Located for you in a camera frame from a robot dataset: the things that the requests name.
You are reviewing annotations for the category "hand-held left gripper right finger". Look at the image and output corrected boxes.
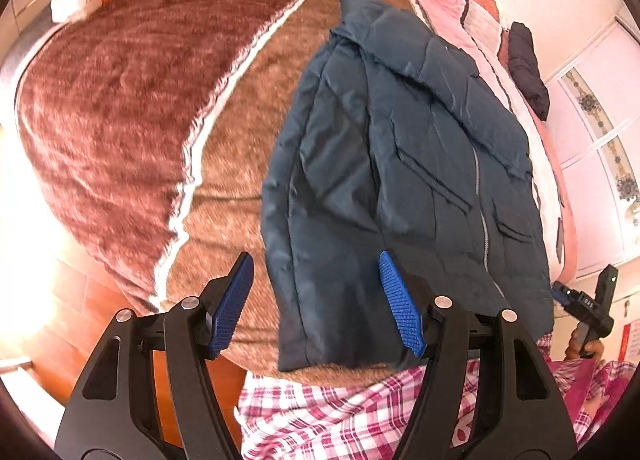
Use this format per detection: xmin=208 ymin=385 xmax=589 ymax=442
xmin=378 ymin=250 xmax=577 ymax=460

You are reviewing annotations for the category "person's right hand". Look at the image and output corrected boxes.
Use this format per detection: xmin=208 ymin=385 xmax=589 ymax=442
xmin=564 ymin=327 xmax=604 ymax=361

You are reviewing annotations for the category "grey bed sheet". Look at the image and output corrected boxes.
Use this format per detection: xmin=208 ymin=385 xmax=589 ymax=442
xmin=0 ymin=0 xmax=168 ymax=90

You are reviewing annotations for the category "white patterned wardrobe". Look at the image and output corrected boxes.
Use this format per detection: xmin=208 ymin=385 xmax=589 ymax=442
xmin=542 ymin=14 xmax=640 ymax=281

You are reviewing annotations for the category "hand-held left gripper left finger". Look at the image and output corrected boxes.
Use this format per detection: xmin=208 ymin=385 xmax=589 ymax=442
xmin=54 ymin=252 xmax=255 ymax=460

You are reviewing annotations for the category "red paper sign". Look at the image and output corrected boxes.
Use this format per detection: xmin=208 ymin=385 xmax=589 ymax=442
xmin=617 ymin=319 xmax=640 ymax=364

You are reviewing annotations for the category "dark navy folded garment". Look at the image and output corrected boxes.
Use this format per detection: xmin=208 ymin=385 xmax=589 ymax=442
xmin=507 ymin=22 xmax=551 ymax=122

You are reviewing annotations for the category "person's right forearm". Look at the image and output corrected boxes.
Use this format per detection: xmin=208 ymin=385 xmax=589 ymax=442
xmin=559 ymin=357 xmax=640 ymax=442

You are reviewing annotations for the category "pink plaid pyjama clothing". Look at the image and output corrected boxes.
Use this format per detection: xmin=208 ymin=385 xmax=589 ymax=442
xmin=238 ymin=332 xmax=640 ymax=460

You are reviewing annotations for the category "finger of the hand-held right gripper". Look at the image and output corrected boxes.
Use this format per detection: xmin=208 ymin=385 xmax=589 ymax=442
xmin=551 ymin=282 xmax=574 ymax=309

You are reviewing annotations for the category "brown pink striped blanket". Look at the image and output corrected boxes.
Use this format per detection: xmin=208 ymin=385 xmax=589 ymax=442
xmin=12 ymin=0 xmax=579 ymax=387

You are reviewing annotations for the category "teal puffer jacket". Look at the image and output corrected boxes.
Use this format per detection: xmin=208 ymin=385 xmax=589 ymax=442
xmin=261 ymin=0 xmax=556 ymax=374

